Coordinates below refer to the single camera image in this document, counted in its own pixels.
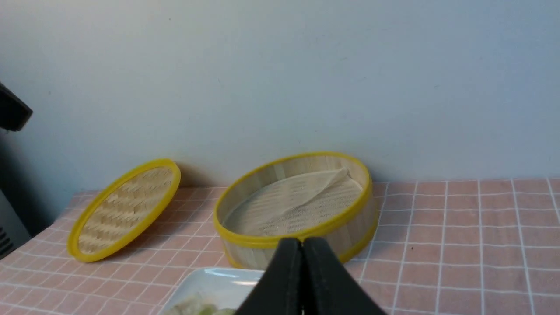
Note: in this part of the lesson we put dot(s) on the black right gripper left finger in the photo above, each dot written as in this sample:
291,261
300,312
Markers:
278,290

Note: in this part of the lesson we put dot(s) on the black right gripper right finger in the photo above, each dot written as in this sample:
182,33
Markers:
328,287

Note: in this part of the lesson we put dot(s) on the pale dumpling plate edge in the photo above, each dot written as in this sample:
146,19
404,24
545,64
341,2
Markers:
196,306

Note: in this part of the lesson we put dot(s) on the white square plate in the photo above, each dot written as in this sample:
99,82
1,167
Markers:
221,287

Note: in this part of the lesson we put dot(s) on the white steamer liner cloth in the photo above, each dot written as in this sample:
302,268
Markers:
294,204

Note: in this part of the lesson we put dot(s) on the yellow-rimmed bamboo steamer basket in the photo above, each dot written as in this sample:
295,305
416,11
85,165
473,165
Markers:
347,233

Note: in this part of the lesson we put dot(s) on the yellow-rimmed bamboo steamer lid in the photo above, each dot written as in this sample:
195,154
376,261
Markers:
123,210

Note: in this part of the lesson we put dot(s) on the grey appliance at left edge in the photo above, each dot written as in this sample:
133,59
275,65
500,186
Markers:
13,234

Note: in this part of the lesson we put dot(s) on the dark object at left edge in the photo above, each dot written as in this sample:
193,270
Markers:
14,113

